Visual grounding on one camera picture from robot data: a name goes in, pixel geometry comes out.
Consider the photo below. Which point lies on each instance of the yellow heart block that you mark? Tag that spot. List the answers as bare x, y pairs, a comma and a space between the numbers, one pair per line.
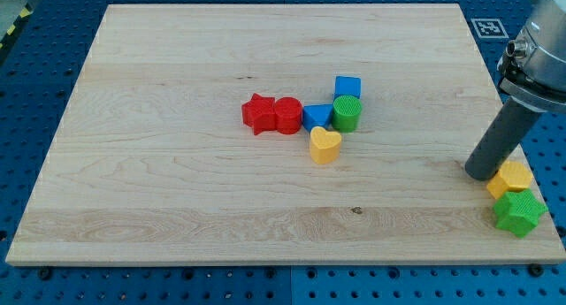
324, 145

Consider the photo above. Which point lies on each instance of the wooden board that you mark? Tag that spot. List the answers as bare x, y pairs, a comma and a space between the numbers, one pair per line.
151, 164

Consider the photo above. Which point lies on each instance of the blue triangle block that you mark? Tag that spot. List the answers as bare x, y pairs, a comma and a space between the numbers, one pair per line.
316, 115

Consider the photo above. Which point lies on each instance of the yellow black hazard tape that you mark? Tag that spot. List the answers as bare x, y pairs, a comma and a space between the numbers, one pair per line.
15, 28

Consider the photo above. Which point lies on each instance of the white fiducial marker tag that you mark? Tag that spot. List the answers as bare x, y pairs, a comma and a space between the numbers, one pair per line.
489, 28

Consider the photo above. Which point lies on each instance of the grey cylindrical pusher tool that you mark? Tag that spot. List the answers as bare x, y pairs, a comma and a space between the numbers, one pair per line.
512, 123

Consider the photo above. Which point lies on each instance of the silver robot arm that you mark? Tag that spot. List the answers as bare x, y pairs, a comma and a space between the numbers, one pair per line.
533, 64

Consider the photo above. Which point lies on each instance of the blue cube block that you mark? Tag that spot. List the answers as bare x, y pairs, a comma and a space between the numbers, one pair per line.
345, 85

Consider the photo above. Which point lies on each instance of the green star block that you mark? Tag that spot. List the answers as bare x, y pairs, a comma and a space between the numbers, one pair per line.
518, 212

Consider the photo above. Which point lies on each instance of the red star block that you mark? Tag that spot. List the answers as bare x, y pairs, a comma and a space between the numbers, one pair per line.
258, 113

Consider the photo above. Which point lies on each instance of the red cylinder block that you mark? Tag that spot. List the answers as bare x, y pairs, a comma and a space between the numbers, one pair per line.
288, 111

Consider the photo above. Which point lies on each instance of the green cylinder block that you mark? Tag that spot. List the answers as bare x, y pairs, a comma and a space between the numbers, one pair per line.
347, 110

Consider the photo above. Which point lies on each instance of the yellow hexagon block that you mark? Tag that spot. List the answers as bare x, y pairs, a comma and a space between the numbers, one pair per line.
512, 176

